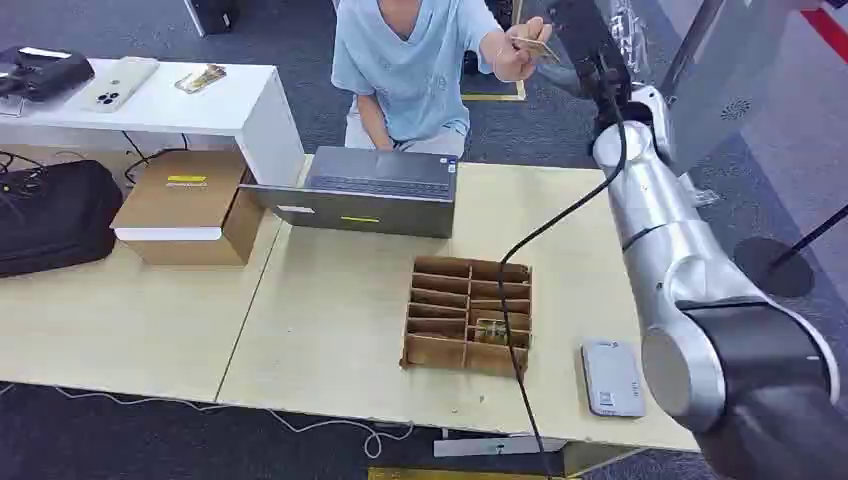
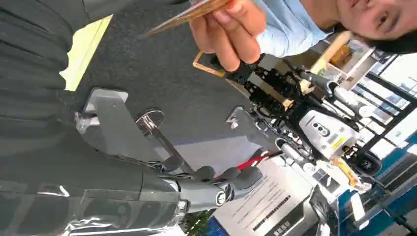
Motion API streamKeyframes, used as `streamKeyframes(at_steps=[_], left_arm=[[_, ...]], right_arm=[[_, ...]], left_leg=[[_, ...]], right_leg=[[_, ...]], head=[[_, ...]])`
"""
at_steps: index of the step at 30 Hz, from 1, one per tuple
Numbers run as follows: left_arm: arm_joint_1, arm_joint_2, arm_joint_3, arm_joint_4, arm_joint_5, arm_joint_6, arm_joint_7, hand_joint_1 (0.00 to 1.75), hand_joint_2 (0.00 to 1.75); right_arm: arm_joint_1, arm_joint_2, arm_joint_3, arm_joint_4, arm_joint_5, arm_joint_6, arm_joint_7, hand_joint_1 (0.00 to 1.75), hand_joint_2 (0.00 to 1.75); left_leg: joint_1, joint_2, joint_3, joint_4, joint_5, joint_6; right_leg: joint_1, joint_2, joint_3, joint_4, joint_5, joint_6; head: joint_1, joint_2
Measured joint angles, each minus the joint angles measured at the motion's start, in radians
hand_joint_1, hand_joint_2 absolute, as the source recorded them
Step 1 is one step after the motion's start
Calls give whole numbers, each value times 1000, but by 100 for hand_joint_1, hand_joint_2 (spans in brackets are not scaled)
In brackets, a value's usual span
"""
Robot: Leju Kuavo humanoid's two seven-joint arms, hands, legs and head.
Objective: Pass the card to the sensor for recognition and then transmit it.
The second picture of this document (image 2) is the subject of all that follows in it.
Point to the green plant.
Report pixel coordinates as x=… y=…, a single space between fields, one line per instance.
x=198 y=224

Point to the blue booth counter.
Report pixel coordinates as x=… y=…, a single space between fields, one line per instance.
x=391 y=195

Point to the white printed notice board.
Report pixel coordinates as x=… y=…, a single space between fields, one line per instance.
x=260 y=202

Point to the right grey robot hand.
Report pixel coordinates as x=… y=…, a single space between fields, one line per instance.
x=97 y=195

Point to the pale wooden desk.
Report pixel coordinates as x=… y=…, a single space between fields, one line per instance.
x=84 y=49

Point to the person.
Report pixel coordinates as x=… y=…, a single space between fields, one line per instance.
x=286 y=26

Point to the chrome stanchion post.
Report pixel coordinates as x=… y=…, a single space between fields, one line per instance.
x=150 y=119

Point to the person's left hand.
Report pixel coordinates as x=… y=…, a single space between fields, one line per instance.
x=231 y=35

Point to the clear plastic wrap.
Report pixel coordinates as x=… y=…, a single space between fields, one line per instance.
x=85 y=123

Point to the wooden shelf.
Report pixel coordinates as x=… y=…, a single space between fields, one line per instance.
x=329 y=53

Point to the grey sign stand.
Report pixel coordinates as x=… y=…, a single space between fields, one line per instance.
x=120 y=130

